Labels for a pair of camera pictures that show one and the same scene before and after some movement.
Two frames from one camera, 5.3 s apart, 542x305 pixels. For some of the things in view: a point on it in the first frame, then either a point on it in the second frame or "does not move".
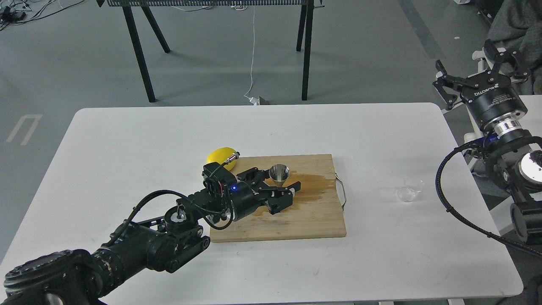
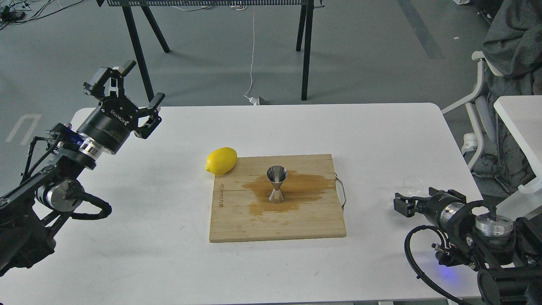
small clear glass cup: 413,185 does not move
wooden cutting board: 316,212 does not move
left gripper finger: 254,176 → 109,81
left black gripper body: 243,199 → 109,126
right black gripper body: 493,98 → 446,210
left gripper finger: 277,198 → 149,119
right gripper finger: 520,70 → 433,192
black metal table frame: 145,4 does not move
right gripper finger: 443,79 → 408,206
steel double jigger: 279,173 does not move
